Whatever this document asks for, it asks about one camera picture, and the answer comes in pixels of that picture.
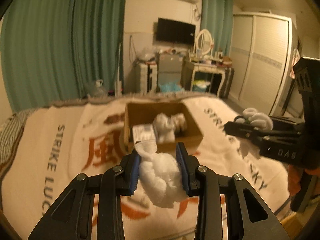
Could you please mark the white oval vanity mirror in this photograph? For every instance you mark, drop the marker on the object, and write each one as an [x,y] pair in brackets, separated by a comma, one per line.
[203,43]

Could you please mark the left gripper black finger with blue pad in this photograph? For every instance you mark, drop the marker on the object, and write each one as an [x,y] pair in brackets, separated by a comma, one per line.
[71,215]
[248,216]

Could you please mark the bin with yellow-white contents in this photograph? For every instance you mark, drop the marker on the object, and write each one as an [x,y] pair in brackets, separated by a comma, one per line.
[200,86]

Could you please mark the narrow green curtain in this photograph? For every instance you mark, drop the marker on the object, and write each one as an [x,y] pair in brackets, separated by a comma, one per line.
[217,18]

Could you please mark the brown cardboard box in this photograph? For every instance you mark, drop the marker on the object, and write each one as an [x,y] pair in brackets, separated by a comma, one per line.
[172,122]

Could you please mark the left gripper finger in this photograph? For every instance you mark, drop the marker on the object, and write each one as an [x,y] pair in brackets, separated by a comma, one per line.
[287,121]
[285,134]

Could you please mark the flat packaged item with label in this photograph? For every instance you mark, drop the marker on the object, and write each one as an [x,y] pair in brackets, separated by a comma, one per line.
[143,132]

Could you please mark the white socks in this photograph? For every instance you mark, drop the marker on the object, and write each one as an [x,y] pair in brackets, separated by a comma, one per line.
[258,119]

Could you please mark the blue plastic bag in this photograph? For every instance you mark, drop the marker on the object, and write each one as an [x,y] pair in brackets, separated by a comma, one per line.
[170,87]

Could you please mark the black wall television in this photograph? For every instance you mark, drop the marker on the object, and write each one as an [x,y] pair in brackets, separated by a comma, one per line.
[175,32]

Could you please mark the white plastic-wrapped soft bundle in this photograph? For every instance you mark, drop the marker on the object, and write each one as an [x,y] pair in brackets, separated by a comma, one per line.
[160,175]

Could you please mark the cream printed blanket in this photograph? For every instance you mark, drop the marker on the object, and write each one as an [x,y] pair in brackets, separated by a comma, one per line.
[59,143]

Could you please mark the striped grey bedding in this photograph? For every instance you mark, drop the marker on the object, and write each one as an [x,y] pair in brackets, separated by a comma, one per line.
[11,131]

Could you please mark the large green curtain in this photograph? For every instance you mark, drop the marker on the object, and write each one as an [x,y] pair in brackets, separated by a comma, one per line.
[51,48]

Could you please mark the white sliding wardrobe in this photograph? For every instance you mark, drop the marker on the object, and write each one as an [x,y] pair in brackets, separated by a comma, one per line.
[261,50]

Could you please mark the clear water jug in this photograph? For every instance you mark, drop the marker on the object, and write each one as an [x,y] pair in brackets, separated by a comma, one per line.
[96,88]

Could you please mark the small grey refrigerator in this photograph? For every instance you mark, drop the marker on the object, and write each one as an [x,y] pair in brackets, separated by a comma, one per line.
[169,69]

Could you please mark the white dressing table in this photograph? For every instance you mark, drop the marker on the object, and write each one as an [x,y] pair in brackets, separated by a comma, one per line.
[220,77]

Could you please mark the white black storage cabinet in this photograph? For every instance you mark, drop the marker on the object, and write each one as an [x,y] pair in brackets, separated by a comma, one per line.
[146,78]

